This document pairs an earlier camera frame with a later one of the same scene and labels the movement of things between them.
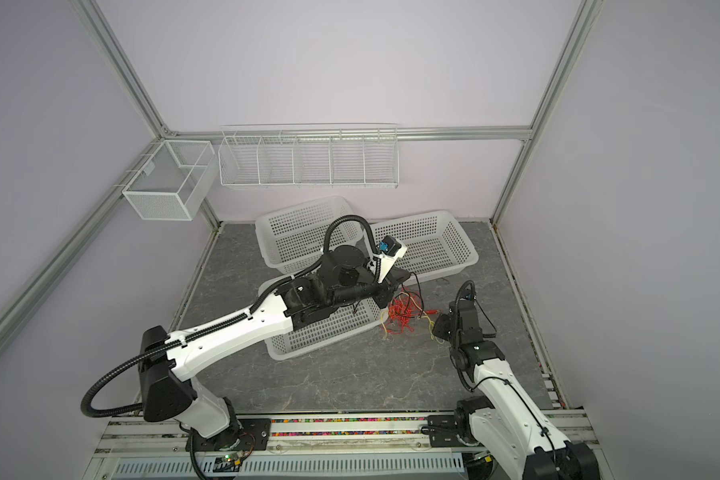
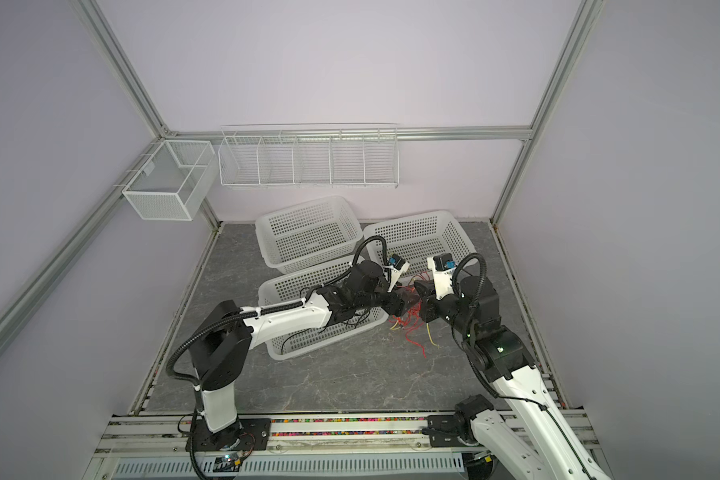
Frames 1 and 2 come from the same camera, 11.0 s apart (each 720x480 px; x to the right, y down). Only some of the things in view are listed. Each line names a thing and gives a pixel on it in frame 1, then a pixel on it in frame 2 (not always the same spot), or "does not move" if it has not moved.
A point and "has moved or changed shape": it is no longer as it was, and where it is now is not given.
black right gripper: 442,324 -> 429,285
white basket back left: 290,239 does not move
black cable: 406,294 has moved or changed shape
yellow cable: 420,316 has moved or changed shape
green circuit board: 227,463 does not move
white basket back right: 434,242 does not move
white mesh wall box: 177,180 does not move
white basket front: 316,333 does not move
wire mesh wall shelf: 359,156 does not move
